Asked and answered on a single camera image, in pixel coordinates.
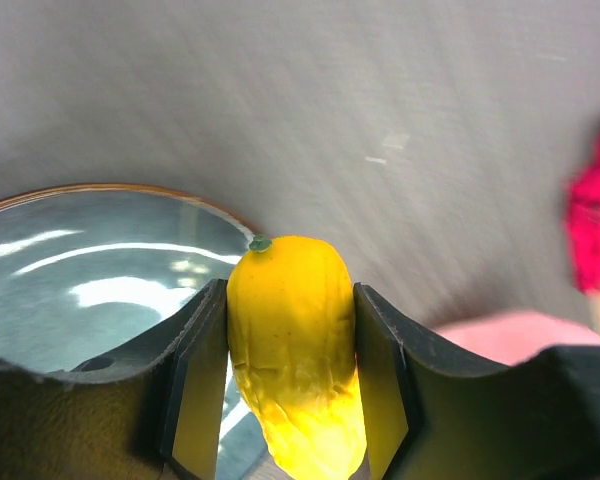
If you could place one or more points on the yellow mango fruit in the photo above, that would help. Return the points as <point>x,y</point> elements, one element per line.
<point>291,336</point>

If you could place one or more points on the dark green plate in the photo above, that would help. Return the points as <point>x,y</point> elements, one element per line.
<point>84,269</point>

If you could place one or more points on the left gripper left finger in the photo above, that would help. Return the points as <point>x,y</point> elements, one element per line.
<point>149,409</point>

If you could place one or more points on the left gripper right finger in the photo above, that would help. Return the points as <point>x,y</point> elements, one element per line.
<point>434,410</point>

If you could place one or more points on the red folded cloth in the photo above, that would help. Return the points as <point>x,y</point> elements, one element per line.
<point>583,224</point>

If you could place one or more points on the pink plastic bag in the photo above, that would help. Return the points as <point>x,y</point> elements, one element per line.
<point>513,336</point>

